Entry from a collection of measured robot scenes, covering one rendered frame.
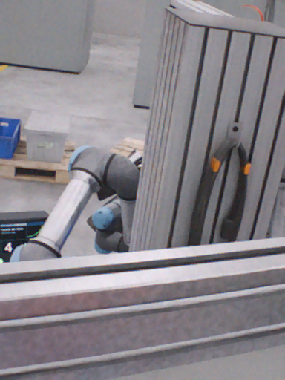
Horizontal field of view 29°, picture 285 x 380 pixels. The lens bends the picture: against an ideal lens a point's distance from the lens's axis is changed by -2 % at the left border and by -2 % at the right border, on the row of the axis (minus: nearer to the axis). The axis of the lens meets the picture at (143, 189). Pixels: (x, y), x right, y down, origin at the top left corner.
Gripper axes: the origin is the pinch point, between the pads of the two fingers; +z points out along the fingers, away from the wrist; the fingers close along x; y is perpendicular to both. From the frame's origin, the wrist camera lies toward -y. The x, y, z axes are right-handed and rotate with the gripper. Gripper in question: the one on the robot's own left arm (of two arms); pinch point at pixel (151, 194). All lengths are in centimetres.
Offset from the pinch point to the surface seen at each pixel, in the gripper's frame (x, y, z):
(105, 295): -70, -93, -174
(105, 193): 14.3, 36.6, 20.1
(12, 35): 0, 556, 503
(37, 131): 47, 222, 183
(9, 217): -9, 16, -68
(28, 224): -7, 11, -65
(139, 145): 82, 185, 307
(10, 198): 95, 210, 133
